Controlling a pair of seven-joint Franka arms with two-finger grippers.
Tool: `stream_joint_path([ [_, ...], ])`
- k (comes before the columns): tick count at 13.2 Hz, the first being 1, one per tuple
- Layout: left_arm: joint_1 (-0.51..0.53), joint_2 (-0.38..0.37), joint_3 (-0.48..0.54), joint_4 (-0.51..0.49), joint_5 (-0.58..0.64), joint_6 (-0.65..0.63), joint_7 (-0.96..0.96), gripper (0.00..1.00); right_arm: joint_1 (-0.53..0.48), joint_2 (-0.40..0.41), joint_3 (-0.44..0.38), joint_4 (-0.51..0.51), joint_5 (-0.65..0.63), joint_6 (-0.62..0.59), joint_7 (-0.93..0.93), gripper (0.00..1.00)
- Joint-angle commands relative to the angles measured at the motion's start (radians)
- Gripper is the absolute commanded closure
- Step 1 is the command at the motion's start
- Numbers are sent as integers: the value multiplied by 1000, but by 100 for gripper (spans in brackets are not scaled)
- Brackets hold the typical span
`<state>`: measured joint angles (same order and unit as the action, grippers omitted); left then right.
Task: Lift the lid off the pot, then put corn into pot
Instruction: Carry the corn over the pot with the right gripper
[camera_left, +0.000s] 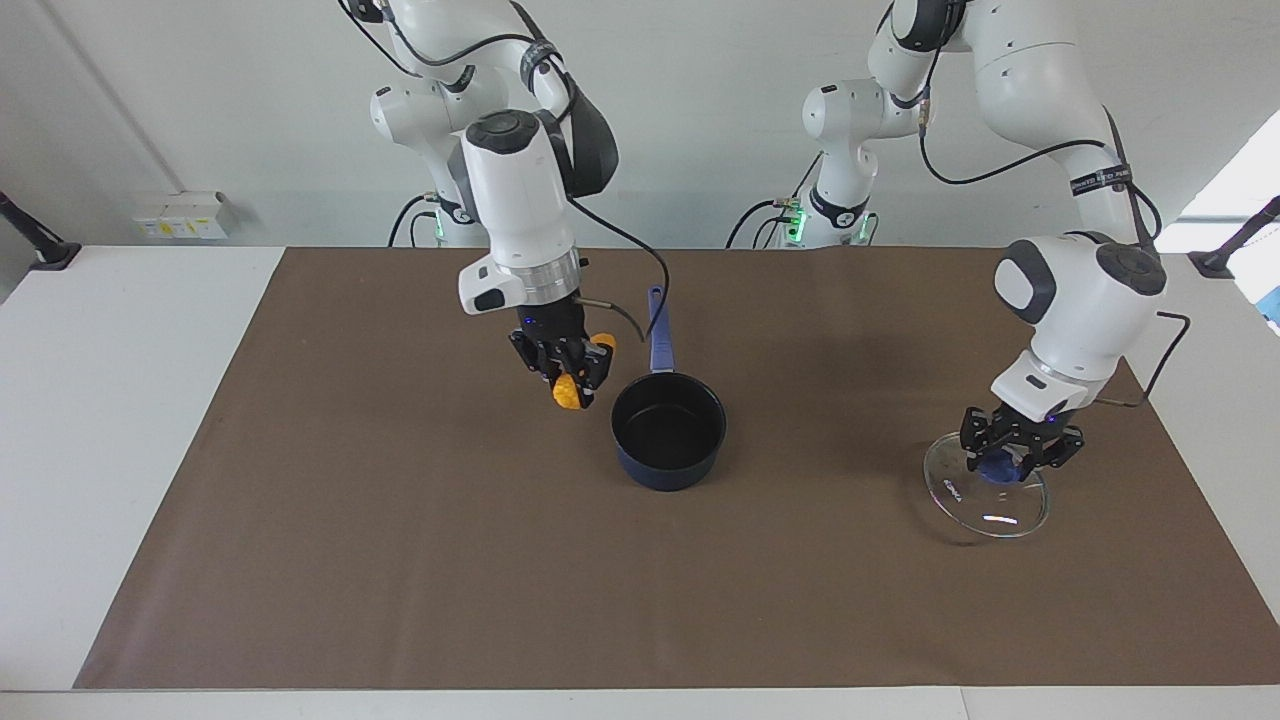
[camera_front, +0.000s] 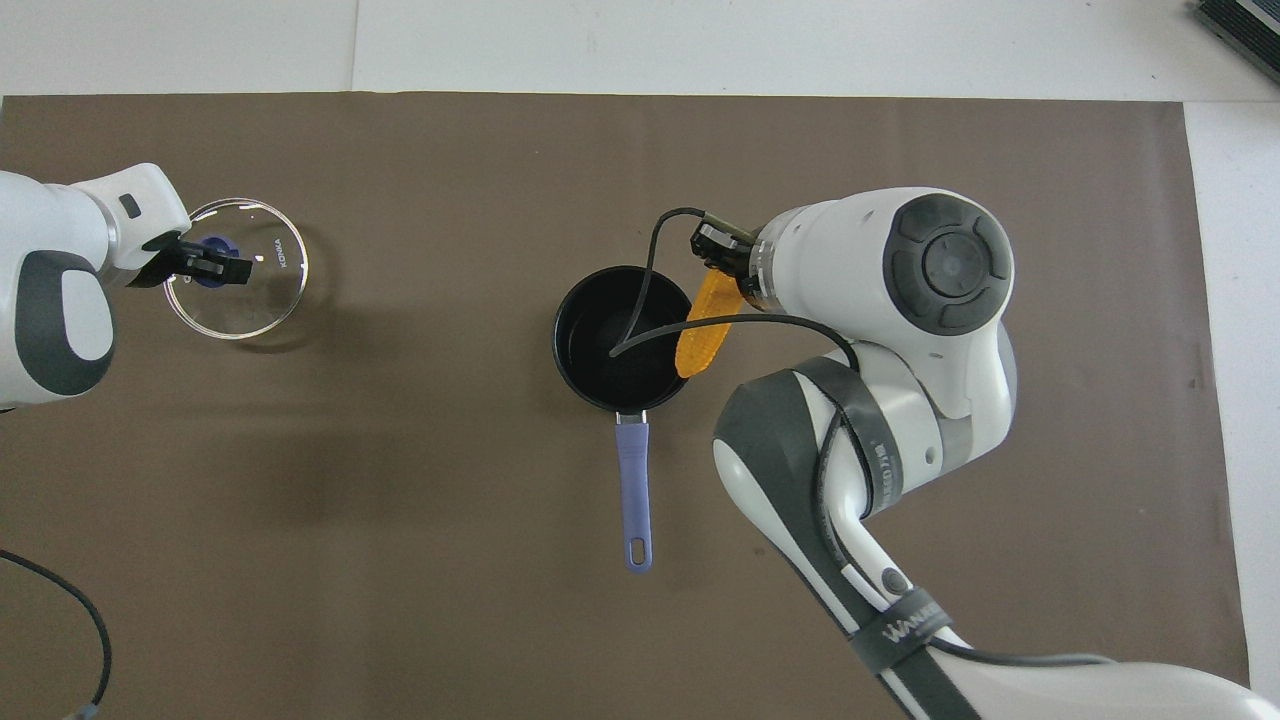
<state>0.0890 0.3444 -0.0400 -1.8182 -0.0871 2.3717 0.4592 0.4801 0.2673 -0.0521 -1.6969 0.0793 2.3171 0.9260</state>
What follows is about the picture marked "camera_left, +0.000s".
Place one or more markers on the glass lid with blue knob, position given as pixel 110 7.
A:
pixel 985 510

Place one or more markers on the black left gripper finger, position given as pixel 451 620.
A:
pixel 978 435
pixel 1058 450

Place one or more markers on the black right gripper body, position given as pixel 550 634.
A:
pixel 555 328

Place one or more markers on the yellow corn cob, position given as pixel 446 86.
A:
pixel 568 392

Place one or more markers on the white blue box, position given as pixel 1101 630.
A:
pixel 1262 290

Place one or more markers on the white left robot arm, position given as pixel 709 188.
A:
pixel 1090 300

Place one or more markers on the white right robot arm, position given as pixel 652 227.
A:
pixel 520 210

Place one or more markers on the white wall socket box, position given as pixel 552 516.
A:
pixel 185 215

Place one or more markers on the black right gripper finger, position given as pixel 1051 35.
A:
pixel 592 372
pixel 538 358

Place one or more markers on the black clamp stand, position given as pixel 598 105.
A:
pixel 1225 255
pixel 45 250

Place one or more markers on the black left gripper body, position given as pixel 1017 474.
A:
pixel 1030 425

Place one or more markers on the brown table mat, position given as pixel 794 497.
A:
pixel 400 570

